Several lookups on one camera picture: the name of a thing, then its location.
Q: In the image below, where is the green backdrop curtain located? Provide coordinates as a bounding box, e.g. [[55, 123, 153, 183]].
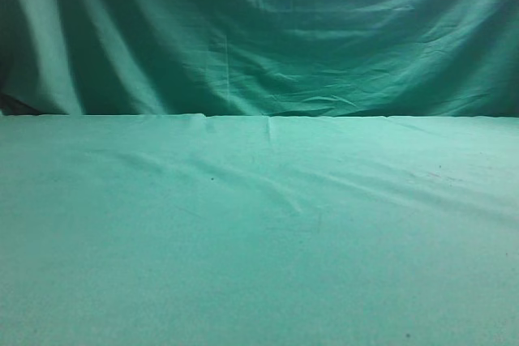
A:
[[1, 0, 518, 117]]

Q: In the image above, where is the green table cloth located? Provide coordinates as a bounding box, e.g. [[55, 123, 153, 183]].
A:
[[1, 115, 518, 345]]

